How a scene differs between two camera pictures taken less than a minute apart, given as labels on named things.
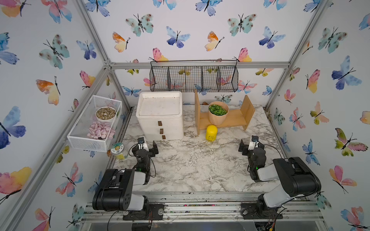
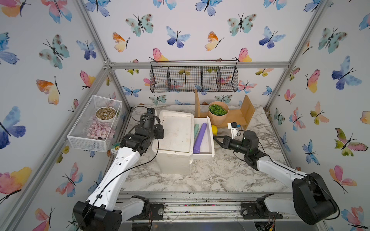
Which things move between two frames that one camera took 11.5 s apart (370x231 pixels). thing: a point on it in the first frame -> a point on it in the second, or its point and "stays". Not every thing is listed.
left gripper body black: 151,153 -> 156,134
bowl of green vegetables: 218,111 stays
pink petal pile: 100,130 stays
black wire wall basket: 194,76 stays
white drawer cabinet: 160,114 -> 175,152
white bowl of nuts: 105,114 stays
